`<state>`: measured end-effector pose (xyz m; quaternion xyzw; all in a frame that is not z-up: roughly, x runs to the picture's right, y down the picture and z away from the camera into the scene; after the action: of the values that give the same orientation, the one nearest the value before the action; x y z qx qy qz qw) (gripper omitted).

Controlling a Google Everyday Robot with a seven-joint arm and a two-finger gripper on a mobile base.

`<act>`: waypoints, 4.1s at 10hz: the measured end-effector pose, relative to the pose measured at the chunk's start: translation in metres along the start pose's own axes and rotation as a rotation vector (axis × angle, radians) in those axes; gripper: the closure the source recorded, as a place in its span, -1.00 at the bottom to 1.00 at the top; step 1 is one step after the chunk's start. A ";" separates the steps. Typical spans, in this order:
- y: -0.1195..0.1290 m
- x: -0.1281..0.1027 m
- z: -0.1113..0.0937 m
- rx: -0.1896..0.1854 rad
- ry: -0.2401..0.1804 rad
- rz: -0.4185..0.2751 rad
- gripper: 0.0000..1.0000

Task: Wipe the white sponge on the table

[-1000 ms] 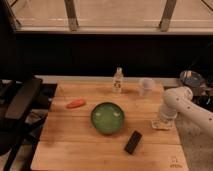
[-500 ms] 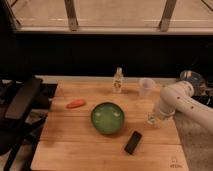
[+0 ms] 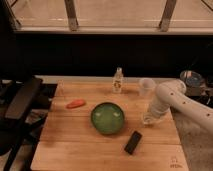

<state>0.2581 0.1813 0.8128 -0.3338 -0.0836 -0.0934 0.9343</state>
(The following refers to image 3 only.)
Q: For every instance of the blue round plate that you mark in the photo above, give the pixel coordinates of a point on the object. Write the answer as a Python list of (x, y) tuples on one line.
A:
[(191, 78)]

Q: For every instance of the black chair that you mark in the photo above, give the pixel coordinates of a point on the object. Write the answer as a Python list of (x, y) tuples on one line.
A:
[(13, 126)]

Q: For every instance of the orange carrot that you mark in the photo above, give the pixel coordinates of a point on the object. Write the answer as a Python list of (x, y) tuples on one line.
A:
[(76, 103)]

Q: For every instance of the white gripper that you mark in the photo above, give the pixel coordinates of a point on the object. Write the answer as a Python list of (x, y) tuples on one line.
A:
[(157, 108)]

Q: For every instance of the white sponge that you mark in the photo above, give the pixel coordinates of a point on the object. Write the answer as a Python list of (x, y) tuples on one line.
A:
[(149, 119)]

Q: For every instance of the translucent plastic cup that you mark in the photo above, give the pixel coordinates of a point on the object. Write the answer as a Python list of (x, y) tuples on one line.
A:
[(146, 87)]

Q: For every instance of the green bowl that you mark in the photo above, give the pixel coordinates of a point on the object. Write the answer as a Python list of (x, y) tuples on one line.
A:
[(107, 118)]

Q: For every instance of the black rectangular block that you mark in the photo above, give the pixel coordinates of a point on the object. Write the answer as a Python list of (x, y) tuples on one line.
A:
[(133, 142)]

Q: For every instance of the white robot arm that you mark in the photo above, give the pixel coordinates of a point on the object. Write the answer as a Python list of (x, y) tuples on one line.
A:
[(172, 94)]

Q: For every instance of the clear small bottle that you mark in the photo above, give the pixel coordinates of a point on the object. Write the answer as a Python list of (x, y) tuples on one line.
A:
[(118, 80)]

